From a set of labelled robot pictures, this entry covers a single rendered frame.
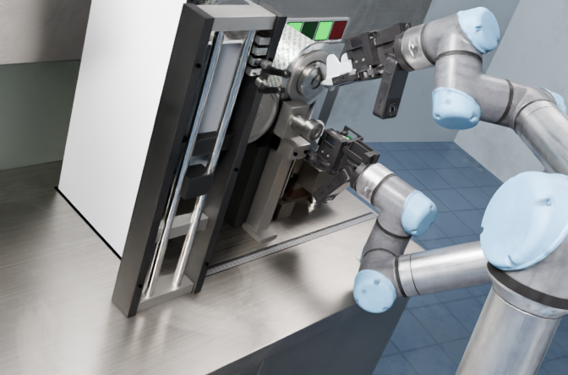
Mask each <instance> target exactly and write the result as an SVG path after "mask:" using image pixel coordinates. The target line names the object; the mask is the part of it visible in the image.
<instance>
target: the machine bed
mask: <svg viewBox="0 0 568 375"><path fill-rule="evenodd" d="M62 167H63V160H57V161H53V162H47V163H42V164H37V165H32V166H22V167H17V168H12V169H7V170H1V171H0V375H234V374H236V373H238V372H241V371H242V370H244V369H246V368H248V367H251V366H253V365H254V364H256V363H258V362H260V361H263V360H264V359H266V358H268V357H270V356H273V355H275V354H276V353H278V352H281V351H284V350H285V349H287V348H289V347H291V346H293V345H295V344H297V343H299V342H301V341H303V340H306V339H307V338H309V337H311V336H313V335H315V334H317V333H319V332H321V331H323V330H325V329H328V328H329V327H331V326H334V325H336V324H338V323H340V322H342V321H344V320H346V319H348V318H350V317H352V316H354V315H356V314H358V313H360V312H362V311H364V310H363V309H362V308H361V307H360V306H359V305H358V304H357V303H356V301H355V299H354V296H353V287H354V280H355V277H356V274H357V273H358V269H359V266H360V261H359V260H357V259H356V257H358V256H360V255H361V254H362V249H363V246H364V244H365V243H366V241H367V240H368V238H369V234H370V232H371V231H372V229H373V226H374V223H375V221H376V219H377V217H376V218H374V219H372V220H367V221H364V222H362V223H359V224H356V225H355V226H350V227H348V228H345V229H342V230H339V231H336V232H333V233H331V234H328V235H325V236H322V237H319V238H316V239H314V240H311V241H308V242H305V243H302V244H299V245H297V246H294V247H290V248H288V249H285V250H282V251H280V252H277V253H272V254H271V255H268V256H265V257H263V258H258V259H255V260H254V261H251V262H248V263H245V264H241V265H238V266H237V267H234V268H231V269H227V270H224V271H221V272H220V273H217V274H213V275H210V276H207V277H205V280H204V283H203V285H202V289H201V292H198V293H196V294H193V293H192V292H191V293H188V294H186V295H183V296H180V297H177V298H174V299H171V300H170V301H167V302H163V303H161V304H158V305H155V306H153V307H149V308H146V309H144V310H142V311H139V312H137V313H136V315H135V316H133V317H131V318H126V317H125V316H124V315H123V313H122V312H121V311H120V310H119V309H118V308H117V306H116V305H115V304H114V303H113V302H112V293H113V290H114V286H115V283H116V278H117V272H118V269H119V265H120V262H121V261H120V260H119V258H118V257H117V256H116V255H115V254H114V253H113V252H112V251H111V249H110V248H109V247H108V246H107V245H106V244H105V243H104V242H103V241H102V240H101V239H100V238H99V237H98V236H97V235H96V234H95V233H94V232H93V230H92V229H91V228H90V227H89V226H88V225H87V224H86V223H85V221H84V220H83V219H82V218H81V217H80V216H79V215H78V214H77V213H76V212H75V210H74V209H73V208H72V207H71V206H70V205H69V204H68V203H67V201H66V200H65V199H64V198H63V197H62V196H61V195H60V194H59V193H58V192H57V190H56V189H55V188H54V187H58V186H59V181H60V176H61V171H62ZM307 201H308V200H307V199H306V200H304V201H300V202H297V203H295V204H294V206H293V209H292V213H291V215H290V216H288V217H285V218H282V219H279V220H277V219H275V218H274V217H273V216H272V219H271V222H270V225H269V227H270V228H271V229H272V230H273V231H275V232H276V233H277V237H276V239H273V240H269V241H267V242H262V243H258V242H257V241H256V240H255V239H254V238H253V237H252V236H250V235H249V234H248V233H247V232H246V231H245V230H244V229H243V228H242V226H243V225H241V226H236V227H232V226H230V225H229V224H228V223H227V222H226V221H225V220H224V219H223V221H222V225H221V229H220V232H219V235H218V237H217V241H216V245H215V248H214V251H213V253H212V257H211V260H210V264H209V266H211V265H214V264H218V263H221V262H224V261H227V260H229V259H232V258H236V257H239V256H242V255H244V254H247V253H251V252H254V251H257V250H260V249H261V248H264V247H268V246H271V245H274V244H277V243H279V242H284V241H286V240H289V239H292V238H294V237H297V236H301V235H304V234H307V233H310V232H312V231H317V230H319V229H322V228H325V227H327V226H331V225H334V224H336V223H339V222H342V221H344V220H349V219H351V218H354V217H357V216H360V215H364V214H367V213H369V212H372V213H374V214H375V215H377V216H378V214H377V213H376V212H374V211H373V210H372V209H371V208H370V207H369V206H367V205H366V204H364V203H363V202H362V201H361V200H359V199H358V198H356V197H355V196H354V195H352V194H351V193H350V192H348V191H347V190H346V189H345V190H344V191H343V192H341V193H340V194H339V195H337V196H336V198H334V199H333V200H332V201H330V202H329V203H326V204H323V203H322V204H321V206H320V207H319V208H313V207H311V206H309V205H308V203H307ZM185 237H186V235H182V236H177V237H174V238H171V239H168V243H167V248H166V251H165V254H164V258H163V260H162V264H161V269H160V273H159V275H158V278H160V277H162V276H165V275H168V274H172V273H175V271H176V268H177V265H178V260H179V257H180V254H181V251H182V248H183V243H184V239H185Z"/></svg>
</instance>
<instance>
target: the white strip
mask: <svg viewBox="0 0 568 375"><path fill-rule="evenodd" d="M186 2H187V0H92V3H91V7H90V16H89V21H88V26H87V31H86V36H85V44H84V49H83V54H82V59H81V64H80V69H79V77H78V82H77V87H76V92H75V97H74V105H73V110H72V115H71V120H70V124H69V130H68V138H67V143H66V148H65V153H64V157H63V167H62V171H61V176H60V181H59V186H58V187H54V188H55V189H56V190H57V192H58V193H59V194H60V195H61V196H62V197H63V198H64V199H65V200H66V201H67V203H68V204H69V205H70V206H71V207H72V208H73V209H74V210H75V212H76V213H77V214H78V215H79V216H80V217H81V218H82V219H83V220H84V221H85V223H86V224H87V225H88V226H89V227H90V228H91V229H92V230H93V232H94V233H95V234H96V235H97V236H98V237H99V238H100V239H101V240H102V241H103V242H104V243H105V244H106V245H107V246H108V247H109V248H110V249H111V251H112V252H113V253H114V254H115V255H116V256H117V257H118V258H119V260H120V261H121V258H122V255H123V248H124V244H125V241H126V237H127V234H128V228H129V223H130V220H131V216H132V213H133V209H134V203H135V199H136V195H137V192H138V188H139V182H140V178H141V175H142V171H143V167H144V163H145V157H146V154H147V150H148V146H149V142H150V136H151V133H152V129H153V126H154V122H155V118H156V112H157V108H158V105H159V101H160V98H161V91H162V87H163V84H164V80H165V77H166V73H167V66H168V63H169V59H170V56H171V52H172V46H173V42H174V38H175V35H176V31H177V27H178V21H179V18H180V14H181V10H182V6H183V3H186Z"/></svg>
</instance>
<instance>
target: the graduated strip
mask: <svg viewBox="0 0 568 375"><path fill-rule="evenodd" d="M376 217H378V216H377V215H375V214H374V213H372V212H369V213H367V214H364V215H360V216H357V217H354V218H351V219H349V220H344V221H342V222H339V223H336V224H334V225H331V226H327V227H325V228H322V229H319V230H317V231H312V232H310V233H307V234H304V235H301V236H297V237H294V238H292V239H289V240H286V241H284V242H279V243H277V244H274V245H271V246H268V247H264V248H261V249H260V250H257V251H254V252H251V253H247V254H244V255H242V256H239V257H236V258H232V259H229V260H227V261H224V262H221V263H218V264H214V265H211V266H209V267H208V269H207V273H206V276H205V277H207V276H210V275H213V274H217V273H220V272H221V271H224V270H227V269H231V268H234V267H237V266H238V265H241V264H245V263H248V262H251V261H254V260H255V259H258V258H263V257H265V256H268V255H271V254H272V253H277V252H280V251H282V250H285V249H288V248H290V247H294V246H297V245H299V244H302V243H305V242H308V241H311V240H314V239H316V238H319V237H322V236H325V235H328V234H331V233H333V232H336V231H339V230H342V229H345V228H348V227H350V226H355V225H356V224H359V223H362V222H364V221H367V220H372V219H374V218H376Z"/></svg>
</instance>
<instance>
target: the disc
mask: <svg viewBox="0 0 568 375"><path fill-rule="evenodd" d="M315 51H324V52H326V53H328V54H329V55H331V54H334V55H336V53H335V51H334V49H333V47H332V46H331V45H330V44H328V43H326V42H323V41H319V42H315V43H313V44H310V45H308V46H306V47H304V49H302V51H300V52H299V53H298V54H297V55H296V56H295V57H294V58H293V60H291V62H290V63H289V65H288V66H287V70H289V71H290V72H291V73H292V71H293V70H294V68H295V67H296V66H297V65H298V63H299V62H300V61H301V60H302V59H303V58H304V57H306V56H307V55H308V54H309V53H311V52H315ZM289 79H290V78H288V79H284V78H283V77H282V80H281V86H283V87H284V88H285V90H286V92H285V93H284V94H283V95H280V97H281V102H282V104H283V102H284V101H290V100H291V99H290V98H289V96H288V93H287V86H288V82H289ZM325 89H326V87H324V89H323V90H322V91H321V92H320V93H319V94H318V95H317V96H316V97H314V98H313V99H312V100H311V101H309V102H306V103H307V104H308V105H310V104H312V103H313V102H314V101H316V100H317V99H318V98H319V97H320V96H321V95H322V93H323V92H324V91H325Z"/></svg>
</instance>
